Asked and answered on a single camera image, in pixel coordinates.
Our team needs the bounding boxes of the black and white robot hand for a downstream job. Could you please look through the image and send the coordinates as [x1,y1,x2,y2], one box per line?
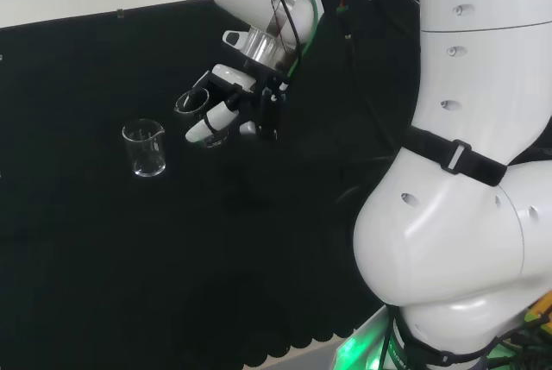
[185,63,265,144]

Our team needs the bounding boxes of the green cable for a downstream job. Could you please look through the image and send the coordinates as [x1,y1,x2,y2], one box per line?
[275,0,324,80]

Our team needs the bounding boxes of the clear glass beaker with spout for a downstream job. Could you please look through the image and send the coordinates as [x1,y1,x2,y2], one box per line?
[121,118,167,179]

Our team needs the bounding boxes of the small clear glass beaker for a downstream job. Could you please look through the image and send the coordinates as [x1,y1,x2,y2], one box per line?
[173,88,230,149]

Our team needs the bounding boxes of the black table cloth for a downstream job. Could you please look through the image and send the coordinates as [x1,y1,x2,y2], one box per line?
[0,0,422,370]

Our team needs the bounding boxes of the yellow stop button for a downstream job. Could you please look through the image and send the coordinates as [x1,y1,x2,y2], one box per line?
[524,286,552,329]

